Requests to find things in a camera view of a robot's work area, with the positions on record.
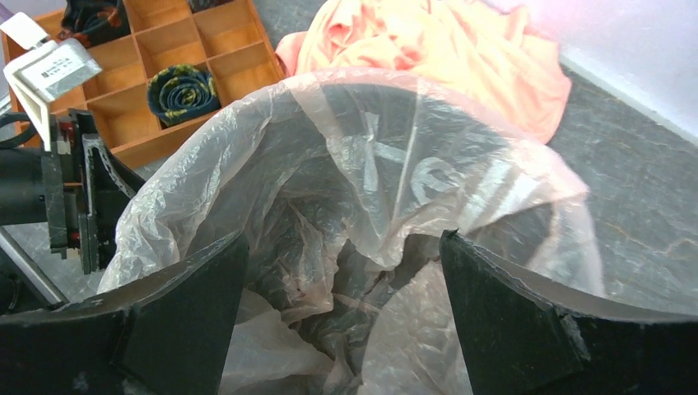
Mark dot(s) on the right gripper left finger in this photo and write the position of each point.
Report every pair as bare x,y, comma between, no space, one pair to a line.
166,333

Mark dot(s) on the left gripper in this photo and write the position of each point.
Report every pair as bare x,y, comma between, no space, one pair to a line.
86,190

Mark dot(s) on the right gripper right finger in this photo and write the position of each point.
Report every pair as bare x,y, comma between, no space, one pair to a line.
523,333

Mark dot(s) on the pink plastic trash bag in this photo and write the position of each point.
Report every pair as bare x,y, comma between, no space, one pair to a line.
342,181

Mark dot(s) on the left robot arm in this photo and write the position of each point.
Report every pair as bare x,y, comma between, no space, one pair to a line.
22,187

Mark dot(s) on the dark rolled sock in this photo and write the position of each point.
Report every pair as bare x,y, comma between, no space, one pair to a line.
181,93
94,22

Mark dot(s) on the salmon pink cloth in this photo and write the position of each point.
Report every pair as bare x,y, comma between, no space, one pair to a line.
496,58

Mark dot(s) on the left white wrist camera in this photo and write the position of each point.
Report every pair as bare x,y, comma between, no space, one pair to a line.
47,70

